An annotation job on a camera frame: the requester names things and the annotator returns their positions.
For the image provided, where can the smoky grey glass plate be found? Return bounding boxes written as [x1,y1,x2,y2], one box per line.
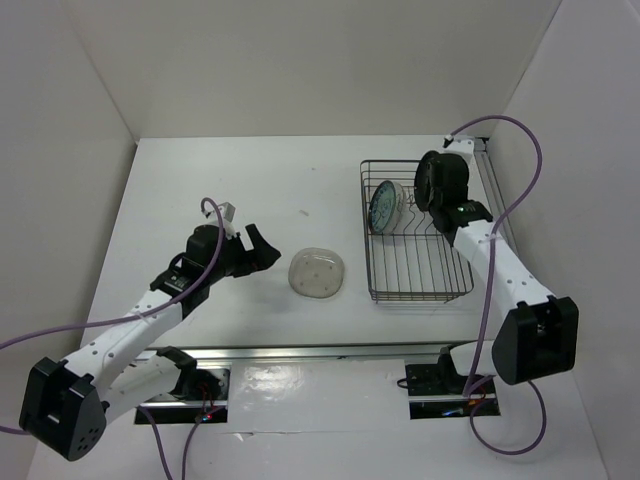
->
[288,248,346,299]

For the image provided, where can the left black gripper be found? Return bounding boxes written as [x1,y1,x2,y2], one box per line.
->
[205,223,280,283]

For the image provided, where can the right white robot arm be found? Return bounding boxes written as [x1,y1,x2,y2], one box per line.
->
[414,151,579,392]

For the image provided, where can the blue floral ceramic plate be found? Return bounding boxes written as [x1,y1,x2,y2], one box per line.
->
[368,180,396,235]

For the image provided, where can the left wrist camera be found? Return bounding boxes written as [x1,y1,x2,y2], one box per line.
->
[200,198,236,239]

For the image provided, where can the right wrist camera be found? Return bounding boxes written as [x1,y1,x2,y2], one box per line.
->
[442,134,475,164]

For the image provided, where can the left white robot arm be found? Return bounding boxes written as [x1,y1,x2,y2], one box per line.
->
[19,223,281,461]

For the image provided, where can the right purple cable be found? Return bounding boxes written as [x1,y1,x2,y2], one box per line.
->
[447,115,547,455]

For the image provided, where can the aluminium rail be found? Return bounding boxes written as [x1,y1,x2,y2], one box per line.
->
[77,339,496,364]

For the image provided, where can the clear glass plate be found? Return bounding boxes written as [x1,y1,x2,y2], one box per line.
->
[394,182,407,227]

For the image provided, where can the black round plate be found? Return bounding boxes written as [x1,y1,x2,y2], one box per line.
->
[414,150,439,212]

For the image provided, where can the metal wire dish rack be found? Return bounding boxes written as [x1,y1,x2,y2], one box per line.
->
[360,160,475,303]

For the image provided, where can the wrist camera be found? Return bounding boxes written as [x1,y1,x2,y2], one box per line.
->
[200,198,236,239]
[442,134,475,164]

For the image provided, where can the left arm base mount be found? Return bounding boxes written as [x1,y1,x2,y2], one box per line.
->
[142,365,231,425]

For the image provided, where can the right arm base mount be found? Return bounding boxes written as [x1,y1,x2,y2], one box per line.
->
[396,348,501,420]

